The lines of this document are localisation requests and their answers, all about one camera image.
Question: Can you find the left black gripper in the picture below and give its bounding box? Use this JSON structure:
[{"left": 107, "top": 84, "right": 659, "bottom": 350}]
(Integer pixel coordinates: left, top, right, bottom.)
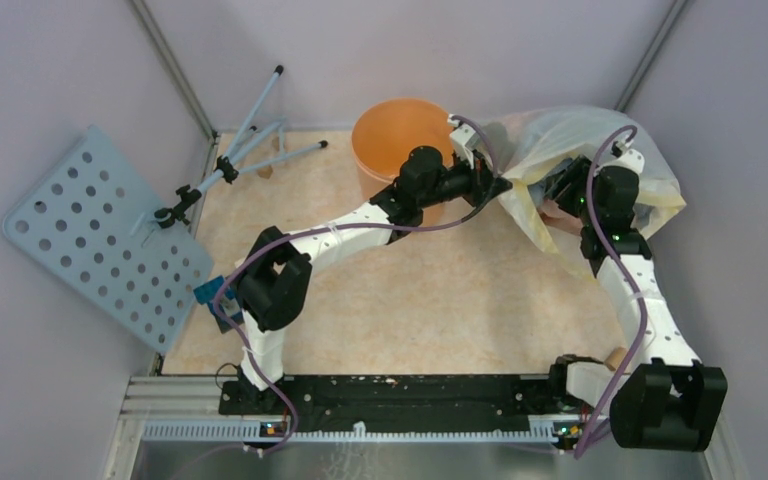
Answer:
[{"left": 418, "top": 147, "right": 512, "bottom": 209}]

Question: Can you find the large translucent white trash bag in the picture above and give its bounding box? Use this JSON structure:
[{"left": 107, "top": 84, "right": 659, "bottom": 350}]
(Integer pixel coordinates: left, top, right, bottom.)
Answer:
[{"left": 483, "top": 105, "right": 686, "bottom": 278}]

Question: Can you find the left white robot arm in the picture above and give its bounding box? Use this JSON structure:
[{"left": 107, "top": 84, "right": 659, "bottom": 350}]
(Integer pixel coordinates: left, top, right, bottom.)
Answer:
[{"left": 212, "top": 146, "right": 512, "bottom": 414}]

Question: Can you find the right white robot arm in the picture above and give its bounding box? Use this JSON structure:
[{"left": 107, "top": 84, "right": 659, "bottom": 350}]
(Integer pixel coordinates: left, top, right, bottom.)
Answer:
[{"left": 546, "top": 156, "right": 728, "bottom": 458}]

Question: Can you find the orange plastic trash bin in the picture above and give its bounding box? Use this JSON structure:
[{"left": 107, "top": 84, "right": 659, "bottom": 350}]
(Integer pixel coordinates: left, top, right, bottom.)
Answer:
[{"left": 350, "top": 98, "right": 453, "bottom": 203}]

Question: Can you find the cork piece front right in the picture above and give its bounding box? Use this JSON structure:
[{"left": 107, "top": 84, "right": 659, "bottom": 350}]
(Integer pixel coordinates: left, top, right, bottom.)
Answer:
[{"left": 603, "top": 347, "right": 628, "bottom": 372}]

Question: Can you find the wooden block by tripod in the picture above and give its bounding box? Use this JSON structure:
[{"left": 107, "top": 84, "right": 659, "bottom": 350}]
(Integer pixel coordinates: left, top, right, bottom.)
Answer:
[{"left": 256, "top": 165, "right": 274, "bottom": 179}]

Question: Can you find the light blue tripod stand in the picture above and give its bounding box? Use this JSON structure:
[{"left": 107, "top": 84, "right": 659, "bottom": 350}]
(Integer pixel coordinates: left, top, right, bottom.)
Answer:
[{"left": 151, "top": 64, "right": 329, "bottom": 229}]

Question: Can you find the blue block holder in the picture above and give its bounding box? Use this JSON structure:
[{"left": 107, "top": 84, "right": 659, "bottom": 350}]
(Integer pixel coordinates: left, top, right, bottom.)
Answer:
[{"left": 193, "top": 276, "right": 246, "bottom": 338}]

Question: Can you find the light blue perforated board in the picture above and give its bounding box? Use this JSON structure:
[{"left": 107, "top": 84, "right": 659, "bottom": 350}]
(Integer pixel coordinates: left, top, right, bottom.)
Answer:
[{"left": 2, "top": 126, "right": 214, "bottom": 355}]

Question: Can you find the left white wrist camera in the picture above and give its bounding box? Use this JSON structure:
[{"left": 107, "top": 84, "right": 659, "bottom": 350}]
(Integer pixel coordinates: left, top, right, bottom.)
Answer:
[{"left": 447, "top": 114, "right": 480, "bottom": 168}]

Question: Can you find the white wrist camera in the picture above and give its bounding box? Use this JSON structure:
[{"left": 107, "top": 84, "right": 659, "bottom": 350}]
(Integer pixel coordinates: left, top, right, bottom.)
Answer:
[
  {"left": 447, "top": 114, "right": 480, "bottom": 168},
  {"left": 607, "top": 140, "right": 645, "bottom": 175}
]

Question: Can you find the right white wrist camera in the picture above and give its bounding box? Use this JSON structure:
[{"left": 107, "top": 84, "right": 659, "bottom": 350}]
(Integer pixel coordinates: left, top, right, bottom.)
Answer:
[{"left": 607, "top": 140, "right": 645, "bottom": 175}]

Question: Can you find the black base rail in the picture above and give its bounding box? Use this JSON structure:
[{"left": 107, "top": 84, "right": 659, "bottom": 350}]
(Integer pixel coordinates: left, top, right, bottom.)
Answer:
[{"left": 218, "top": 374, "right": 583, "bottom": 433}]

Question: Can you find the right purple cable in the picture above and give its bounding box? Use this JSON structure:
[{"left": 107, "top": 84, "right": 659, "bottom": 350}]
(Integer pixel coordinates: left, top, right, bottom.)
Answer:
[{"left": 572, "top": 125, "right": 650, "bottom": 460}]

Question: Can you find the purple cable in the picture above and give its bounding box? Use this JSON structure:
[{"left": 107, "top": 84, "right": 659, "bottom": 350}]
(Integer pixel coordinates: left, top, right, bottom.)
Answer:
[
  {"left": 572, "top": 125, "right": 650, "bottom": 460},
  {"left": 211, "top": 114, "right": 501, "bottom": 458}
]

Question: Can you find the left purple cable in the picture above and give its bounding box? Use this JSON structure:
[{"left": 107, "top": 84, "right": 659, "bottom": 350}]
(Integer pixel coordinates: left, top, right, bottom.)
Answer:
[{"left": 211, "top": 114, "right": 501, "bottom": 458}]

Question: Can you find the white toothed cable strip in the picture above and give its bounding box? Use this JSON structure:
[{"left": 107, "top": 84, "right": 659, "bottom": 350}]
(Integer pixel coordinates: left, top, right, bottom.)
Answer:
[{"left": 142, "top": 420, "right": 557, "bottom": 443}]

